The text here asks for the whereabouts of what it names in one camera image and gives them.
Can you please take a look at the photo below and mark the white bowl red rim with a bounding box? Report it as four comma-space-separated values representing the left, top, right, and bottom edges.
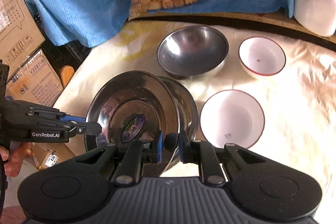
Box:
199, 89, 265, 148
238, 36, 286, 79

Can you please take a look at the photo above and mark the shiny steel plate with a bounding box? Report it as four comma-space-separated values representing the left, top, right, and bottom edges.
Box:
84, 71, 181, 177

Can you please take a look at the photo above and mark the deep steel bowl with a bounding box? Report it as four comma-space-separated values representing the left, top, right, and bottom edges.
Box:
156, 26, 229, 80

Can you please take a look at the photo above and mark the person's left hand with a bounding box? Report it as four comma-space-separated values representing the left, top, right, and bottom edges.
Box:
1, 143, 33, 177

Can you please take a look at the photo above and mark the lower cardboard box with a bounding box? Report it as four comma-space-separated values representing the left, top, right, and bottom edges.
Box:
6, 50, 75, 170

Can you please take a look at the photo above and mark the cardboard box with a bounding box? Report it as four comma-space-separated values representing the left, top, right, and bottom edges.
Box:
6, 50, 75, 170
0, 0, 45, 77

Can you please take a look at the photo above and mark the upper cardboard box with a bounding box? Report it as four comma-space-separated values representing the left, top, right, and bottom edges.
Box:
0, 0, 45, 77

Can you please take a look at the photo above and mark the cream tablecloth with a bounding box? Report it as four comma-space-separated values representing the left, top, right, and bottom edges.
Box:
55, 21, 335, 223

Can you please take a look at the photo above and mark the wooden shelf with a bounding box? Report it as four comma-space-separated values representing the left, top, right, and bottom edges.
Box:
137, 9, 335, 44

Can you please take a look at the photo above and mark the orange wooden handle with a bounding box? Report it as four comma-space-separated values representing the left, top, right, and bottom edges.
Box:
60, 65, 75, 88

